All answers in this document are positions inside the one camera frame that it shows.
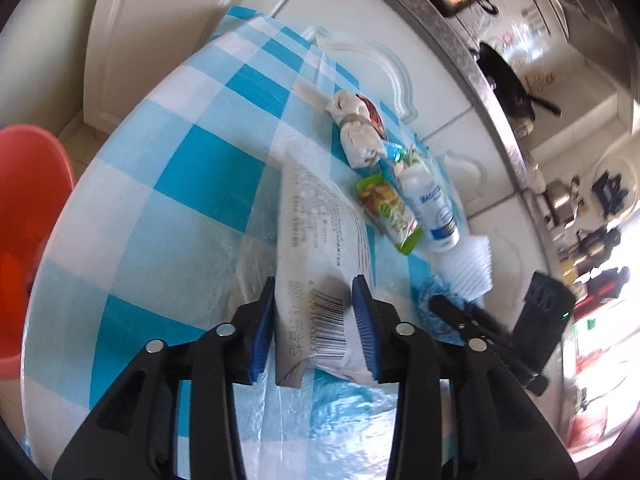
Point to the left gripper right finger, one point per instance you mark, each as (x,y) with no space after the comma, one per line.
(461,414)

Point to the steel kettle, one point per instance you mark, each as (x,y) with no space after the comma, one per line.
(563,200)

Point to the red snack wrapper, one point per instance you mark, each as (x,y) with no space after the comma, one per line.
(374,118)

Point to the white plastic yogurt bottle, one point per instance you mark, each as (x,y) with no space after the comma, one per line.
(431,206)

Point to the black wok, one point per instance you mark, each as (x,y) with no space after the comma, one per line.
(515,100)

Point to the green snack wrapper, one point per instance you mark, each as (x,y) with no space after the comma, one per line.
(389,212)

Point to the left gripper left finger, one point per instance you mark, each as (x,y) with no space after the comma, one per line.
(130,433)

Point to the white paper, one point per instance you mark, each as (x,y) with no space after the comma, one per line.
(360,141)

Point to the steel thermos flask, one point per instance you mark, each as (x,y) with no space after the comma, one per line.
(590,251)

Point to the blue cow wet wipes pack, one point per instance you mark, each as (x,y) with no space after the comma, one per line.
(401,158)

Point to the white barcode packet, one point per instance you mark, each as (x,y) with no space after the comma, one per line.
(322,246)

